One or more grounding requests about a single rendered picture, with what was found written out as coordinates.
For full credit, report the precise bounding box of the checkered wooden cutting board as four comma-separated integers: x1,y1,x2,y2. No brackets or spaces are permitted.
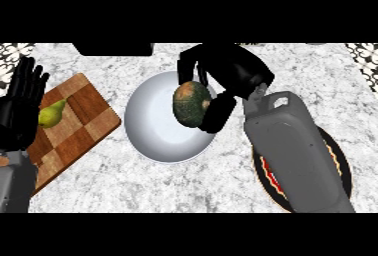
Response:
25,72,124,197

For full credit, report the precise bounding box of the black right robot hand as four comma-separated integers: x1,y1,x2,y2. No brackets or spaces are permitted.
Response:
176,43,276,135

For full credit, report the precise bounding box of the black flat appliance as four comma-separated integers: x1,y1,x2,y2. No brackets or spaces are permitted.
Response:
72,43,155,57

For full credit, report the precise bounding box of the black red patterned plate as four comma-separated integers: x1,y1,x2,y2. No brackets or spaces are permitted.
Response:
251,125,354,213

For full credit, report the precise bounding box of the green pear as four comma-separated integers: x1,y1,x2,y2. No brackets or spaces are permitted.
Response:
37,99,68,129

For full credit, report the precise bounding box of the white bowl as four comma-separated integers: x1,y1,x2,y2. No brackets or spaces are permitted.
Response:
124,70,220,164

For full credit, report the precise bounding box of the green orange squash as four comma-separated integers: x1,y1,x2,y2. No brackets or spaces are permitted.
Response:
171,80,214,129

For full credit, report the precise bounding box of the black white patterned tile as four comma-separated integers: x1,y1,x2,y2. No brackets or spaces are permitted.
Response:
344,43,378,94
0,43,37,88

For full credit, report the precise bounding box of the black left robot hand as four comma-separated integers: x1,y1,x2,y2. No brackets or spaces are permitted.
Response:
0,55,52,152

